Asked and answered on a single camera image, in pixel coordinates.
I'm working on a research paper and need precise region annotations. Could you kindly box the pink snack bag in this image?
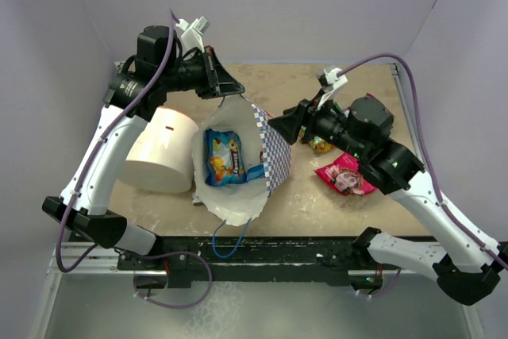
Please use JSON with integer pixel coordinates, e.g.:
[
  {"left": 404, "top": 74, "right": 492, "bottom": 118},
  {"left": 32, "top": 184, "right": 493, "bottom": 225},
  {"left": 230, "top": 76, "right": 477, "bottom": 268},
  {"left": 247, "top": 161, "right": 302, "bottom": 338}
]
[{"left": 314, "top": 153, "right": 377, "bottom": 196}]

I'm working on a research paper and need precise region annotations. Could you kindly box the orange Fox's candy bag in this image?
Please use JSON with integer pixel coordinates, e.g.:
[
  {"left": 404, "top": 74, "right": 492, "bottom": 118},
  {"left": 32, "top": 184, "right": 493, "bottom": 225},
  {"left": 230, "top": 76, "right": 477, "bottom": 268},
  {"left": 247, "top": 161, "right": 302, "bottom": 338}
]
[{"left": 298, "top": 127, "right": 335, "bottom": 156}]

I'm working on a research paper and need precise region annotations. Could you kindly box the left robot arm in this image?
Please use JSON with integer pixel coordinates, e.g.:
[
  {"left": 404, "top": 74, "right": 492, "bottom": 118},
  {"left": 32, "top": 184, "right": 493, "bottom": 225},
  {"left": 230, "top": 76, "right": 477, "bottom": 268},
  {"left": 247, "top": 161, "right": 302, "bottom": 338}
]
[{"left": 42, "top": 21, "right": 245, "bottom": 269}]

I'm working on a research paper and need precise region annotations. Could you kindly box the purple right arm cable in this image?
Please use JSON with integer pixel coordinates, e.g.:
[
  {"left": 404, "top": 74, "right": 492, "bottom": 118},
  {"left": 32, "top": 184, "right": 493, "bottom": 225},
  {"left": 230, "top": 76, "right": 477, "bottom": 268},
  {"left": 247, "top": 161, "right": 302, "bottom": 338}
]
[{"left": 338, "top": 52, "right": 508, "bottom": 299}]

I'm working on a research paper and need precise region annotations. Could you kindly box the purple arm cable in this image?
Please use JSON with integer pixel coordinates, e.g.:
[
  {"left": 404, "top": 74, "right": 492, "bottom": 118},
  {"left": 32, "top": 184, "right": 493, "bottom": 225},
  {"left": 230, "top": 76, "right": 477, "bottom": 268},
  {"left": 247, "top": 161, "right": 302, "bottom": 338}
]
[
  {"left": 338, "top": 52, "right": 508, "bottom": 299},
  {"left": 55, "top": 8, "right": 213, "bottom": 309}
]

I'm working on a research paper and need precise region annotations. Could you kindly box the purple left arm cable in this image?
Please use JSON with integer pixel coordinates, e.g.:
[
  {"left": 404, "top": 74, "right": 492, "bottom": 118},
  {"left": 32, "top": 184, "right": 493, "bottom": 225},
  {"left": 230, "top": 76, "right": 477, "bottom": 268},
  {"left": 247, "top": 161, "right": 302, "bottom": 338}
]
[{"left": 55, "top": 8, "right": 213, "bottom": 309}]

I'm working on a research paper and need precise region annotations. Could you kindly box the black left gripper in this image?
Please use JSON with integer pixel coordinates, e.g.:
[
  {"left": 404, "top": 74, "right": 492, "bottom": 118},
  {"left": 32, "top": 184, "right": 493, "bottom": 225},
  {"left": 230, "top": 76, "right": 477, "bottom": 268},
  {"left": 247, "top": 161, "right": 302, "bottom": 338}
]
[{"left": 160, "top": 45, "right": 244, "bottom": 100}]

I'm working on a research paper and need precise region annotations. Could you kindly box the blue snack bag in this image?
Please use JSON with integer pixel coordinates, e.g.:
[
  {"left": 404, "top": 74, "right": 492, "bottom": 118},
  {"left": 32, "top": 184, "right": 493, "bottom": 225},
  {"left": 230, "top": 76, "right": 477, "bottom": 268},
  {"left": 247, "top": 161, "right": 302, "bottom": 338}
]
[{"left": 205, "top": 129, "right": 247, "bottom": 187}]

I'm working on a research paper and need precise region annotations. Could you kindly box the small silver metal block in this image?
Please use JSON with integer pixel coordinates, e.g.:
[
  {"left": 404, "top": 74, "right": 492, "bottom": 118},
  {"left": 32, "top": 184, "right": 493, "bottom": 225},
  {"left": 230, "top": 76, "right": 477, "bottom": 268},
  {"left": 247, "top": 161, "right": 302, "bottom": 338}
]
[{"left": 192, "top": 193, "right": 203, "bottom": 206}]

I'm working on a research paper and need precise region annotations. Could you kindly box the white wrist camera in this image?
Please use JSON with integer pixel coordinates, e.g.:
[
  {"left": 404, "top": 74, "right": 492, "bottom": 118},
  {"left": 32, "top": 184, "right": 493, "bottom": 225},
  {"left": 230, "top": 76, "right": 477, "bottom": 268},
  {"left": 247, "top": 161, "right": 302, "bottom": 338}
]
[
  {"left": 317, "top": 66, "right": 348, "bottom": 110},
  {"left": 176, "top": 16, "right": 210, "bottom": 52}
]

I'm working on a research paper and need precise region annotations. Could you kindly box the blue checkered paper bag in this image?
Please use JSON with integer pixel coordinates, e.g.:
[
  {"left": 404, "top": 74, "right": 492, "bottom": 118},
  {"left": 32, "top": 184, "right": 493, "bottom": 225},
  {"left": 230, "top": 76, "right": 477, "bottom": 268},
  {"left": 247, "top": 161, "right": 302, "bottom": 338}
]
[{"left": 190, "top": 95, "right": 291, "bottom": 228}]

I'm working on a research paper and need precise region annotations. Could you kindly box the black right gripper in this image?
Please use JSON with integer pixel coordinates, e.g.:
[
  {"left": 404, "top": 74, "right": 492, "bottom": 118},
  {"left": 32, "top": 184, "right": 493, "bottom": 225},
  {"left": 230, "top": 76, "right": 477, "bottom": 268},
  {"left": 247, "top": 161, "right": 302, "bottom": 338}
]
[{"left": 268, "top": 87, "right": 368, "bottom": 160}]

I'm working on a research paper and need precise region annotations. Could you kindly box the white paper roll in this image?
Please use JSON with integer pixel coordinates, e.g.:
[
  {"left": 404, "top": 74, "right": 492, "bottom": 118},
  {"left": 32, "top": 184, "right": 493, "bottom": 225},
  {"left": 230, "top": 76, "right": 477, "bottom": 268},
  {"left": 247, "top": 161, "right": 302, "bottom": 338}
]
[{"left": 118, "top": 106, "right": 198, "bottom": 194}]

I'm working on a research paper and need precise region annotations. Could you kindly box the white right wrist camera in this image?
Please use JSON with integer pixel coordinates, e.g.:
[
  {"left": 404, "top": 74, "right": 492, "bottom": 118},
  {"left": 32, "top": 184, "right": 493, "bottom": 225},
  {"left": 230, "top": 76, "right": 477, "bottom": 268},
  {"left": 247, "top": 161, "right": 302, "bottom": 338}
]
[{"left": 317, "top": 66, "right": 348, "bottom": 110}]

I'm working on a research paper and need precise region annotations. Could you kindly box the aluminium frame rail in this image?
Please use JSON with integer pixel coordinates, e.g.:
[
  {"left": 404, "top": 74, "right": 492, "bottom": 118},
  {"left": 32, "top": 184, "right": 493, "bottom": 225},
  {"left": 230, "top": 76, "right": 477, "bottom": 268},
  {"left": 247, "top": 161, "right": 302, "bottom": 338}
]
[{"left": 61, "top": 243, "right": 119, "bottom": 275}]

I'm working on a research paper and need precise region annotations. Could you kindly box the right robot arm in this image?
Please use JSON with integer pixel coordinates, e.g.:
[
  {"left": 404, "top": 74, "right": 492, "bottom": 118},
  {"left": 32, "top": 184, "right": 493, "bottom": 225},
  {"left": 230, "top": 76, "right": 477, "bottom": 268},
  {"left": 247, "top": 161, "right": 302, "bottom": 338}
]
[{"left": 269, "top": 97, "right": 507, "bottom": 306}]

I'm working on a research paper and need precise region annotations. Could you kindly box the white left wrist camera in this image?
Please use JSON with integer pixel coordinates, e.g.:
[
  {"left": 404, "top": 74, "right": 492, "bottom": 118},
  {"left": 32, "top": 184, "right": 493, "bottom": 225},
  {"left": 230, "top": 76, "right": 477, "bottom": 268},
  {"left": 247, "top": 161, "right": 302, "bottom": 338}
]
[{"left": 176, "top": 16, "right": 210, "bottom": 52}]

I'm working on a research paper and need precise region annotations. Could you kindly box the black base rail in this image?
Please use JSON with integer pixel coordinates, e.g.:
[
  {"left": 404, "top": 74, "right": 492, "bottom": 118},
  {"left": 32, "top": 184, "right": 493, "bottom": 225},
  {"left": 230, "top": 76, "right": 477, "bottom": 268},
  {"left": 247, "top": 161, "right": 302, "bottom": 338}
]
[{"left": 69, "top": 231, "right": 402, "bottom": 289}]

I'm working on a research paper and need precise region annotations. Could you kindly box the blue round-logo snack packet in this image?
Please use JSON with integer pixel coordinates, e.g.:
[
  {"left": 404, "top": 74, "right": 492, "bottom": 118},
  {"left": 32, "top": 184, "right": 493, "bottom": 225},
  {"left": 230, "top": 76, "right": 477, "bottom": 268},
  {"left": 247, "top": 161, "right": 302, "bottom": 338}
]
[{"left": 246, "top": 164, "right": 265, "bottom": 183}]

